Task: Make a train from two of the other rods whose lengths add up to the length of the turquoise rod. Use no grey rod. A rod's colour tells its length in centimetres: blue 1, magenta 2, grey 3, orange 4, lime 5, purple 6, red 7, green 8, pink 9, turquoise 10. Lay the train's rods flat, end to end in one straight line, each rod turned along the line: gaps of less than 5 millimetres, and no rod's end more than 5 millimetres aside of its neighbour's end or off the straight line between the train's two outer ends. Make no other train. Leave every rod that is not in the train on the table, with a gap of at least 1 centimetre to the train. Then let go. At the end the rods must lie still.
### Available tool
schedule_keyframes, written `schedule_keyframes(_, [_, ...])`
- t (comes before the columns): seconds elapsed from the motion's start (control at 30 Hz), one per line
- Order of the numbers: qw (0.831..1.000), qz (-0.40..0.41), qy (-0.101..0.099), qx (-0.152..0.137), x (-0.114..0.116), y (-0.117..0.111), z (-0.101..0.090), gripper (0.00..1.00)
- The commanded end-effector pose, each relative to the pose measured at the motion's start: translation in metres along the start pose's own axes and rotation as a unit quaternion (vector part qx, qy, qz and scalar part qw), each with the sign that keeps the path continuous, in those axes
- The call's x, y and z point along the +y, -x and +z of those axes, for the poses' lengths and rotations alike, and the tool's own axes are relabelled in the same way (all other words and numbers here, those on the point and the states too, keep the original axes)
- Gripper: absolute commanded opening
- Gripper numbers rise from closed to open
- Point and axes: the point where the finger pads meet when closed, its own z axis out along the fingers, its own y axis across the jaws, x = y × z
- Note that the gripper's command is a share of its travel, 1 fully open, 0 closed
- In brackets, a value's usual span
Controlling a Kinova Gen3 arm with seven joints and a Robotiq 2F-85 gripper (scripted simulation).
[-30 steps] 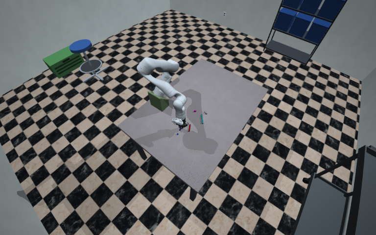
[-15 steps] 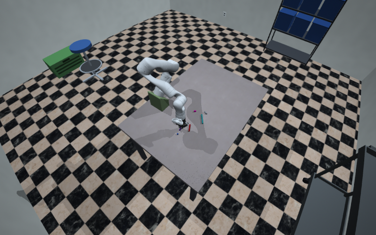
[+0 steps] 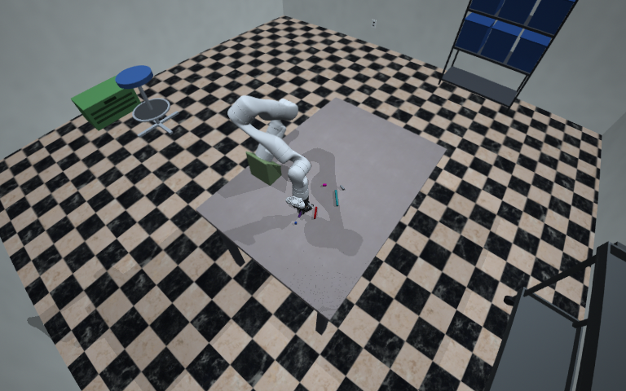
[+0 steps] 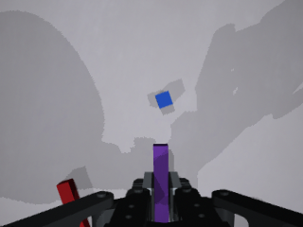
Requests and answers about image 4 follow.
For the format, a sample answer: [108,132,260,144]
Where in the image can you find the red rod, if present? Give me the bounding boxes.
[57,179,90,227]

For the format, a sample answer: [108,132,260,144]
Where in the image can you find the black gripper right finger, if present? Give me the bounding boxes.
[168,171,303,227]

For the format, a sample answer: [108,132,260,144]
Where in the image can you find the small blue cube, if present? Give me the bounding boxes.
[155,91,173,109]

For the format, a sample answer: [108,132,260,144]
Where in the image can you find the purple rod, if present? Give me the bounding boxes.
[153,144,169,223]

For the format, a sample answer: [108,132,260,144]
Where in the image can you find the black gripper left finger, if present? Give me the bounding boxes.
[0,172,154,227]

